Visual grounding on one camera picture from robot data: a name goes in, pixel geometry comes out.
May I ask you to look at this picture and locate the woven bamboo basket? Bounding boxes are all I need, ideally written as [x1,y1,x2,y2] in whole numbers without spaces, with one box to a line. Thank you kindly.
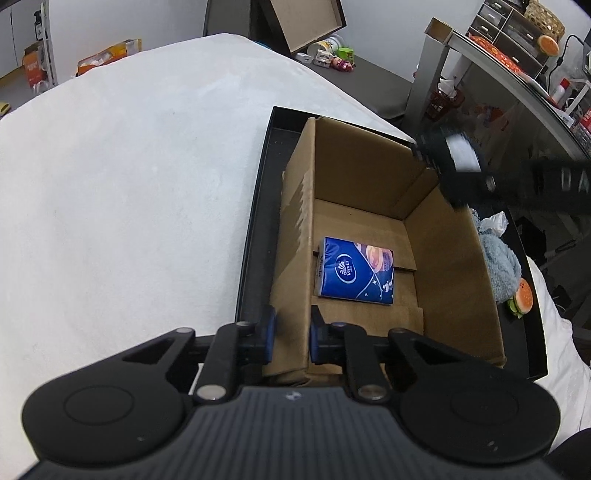
[525,0,566,41]

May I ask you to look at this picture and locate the white frame desk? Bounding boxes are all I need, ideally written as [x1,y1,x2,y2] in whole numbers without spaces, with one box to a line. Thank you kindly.
[405,17,591,160]

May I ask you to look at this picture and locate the blue-grey plush toy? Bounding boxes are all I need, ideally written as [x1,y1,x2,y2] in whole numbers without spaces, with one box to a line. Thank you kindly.
[470,209,522,303]

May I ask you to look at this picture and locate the white plastic bag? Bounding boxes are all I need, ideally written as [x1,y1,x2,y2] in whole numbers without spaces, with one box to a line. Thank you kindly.
[462,102,514,155]

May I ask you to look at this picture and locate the white round canister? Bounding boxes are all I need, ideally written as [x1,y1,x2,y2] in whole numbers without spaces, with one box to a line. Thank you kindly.
[307,34,345,59]

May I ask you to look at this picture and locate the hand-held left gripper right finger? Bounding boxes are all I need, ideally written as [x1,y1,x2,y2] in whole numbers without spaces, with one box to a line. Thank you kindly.
[309,305,467,401]

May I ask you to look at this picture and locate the grey drawer organiser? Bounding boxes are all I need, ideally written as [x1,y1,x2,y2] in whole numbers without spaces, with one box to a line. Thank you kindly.
[470,0,561,79]

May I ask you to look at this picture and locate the white quilt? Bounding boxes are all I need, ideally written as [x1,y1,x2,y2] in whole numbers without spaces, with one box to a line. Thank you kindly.
[526,256,591,407]

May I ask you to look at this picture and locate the white bottle red cap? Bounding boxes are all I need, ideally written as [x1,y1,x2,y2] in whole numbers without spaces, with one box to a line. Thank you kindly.
[551,78,573,108]

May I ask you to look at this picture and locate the red printed paper strip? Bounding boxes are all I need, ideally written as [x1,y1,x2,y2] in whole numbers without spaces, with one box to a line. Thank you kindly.
[467,33,523,75]

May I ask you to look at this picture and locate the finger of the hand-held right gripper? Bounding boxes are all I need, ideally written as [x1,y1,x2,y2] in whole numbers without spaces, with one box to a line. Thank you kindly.
[438,170,498,209]

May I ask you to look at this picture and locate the black shallow tray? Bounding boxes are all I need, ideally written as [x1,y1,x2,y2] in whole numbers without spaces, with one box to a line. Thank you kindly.
[235,106,549,381]

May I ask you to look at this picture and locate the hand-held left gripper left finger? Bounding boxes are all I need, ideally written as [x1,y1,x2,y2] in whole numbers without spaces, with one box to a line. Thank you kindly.
[122,307,278,401]

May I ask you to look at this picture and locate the orange paper bag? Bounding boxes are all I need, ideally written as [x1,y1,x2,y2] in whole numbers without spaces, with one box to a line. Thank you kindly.
[22,41,48,89]

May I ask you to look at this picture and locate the brown cardboard box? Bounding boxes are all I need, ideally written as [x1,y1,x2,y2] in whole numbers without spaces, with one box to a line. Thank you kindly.
[263,116,506,386]

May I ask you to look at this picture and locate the small colourful toy figures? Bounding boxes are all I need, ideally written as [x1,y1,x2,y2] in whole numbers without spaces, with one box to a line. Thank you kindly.
[314,46,357,73]

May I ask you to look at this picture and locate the small burger toy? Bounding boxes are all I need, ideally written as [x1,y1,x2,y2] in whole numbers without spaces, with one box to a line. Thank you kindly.
[507,277,534,319]

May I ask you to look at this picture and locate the brown box lid black rim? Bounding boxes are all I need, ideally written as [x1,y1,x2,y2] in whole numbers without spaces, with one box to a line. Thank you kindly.
[256,0,347,55]

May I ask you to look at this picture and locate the blue tissue pack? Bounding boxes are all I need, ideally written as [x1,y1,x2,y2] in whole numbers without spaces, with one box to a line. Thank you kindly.
[314,237,396,306]

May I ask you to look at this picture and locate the white fleece blanket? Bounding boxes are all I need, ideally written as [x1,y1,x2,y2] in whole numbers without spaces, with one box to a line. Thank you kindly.
[0,32,416,462]

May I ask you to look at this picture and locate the orange cardboard package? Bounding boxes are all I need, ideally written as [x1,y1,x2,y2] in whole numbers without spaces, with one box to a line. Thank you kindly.
[75,39,142,75]

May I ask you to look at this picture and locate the red mesh basket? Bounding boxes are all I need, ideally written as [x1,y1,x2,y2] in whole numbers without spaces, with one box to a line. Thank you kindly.
[426,88,465,121]

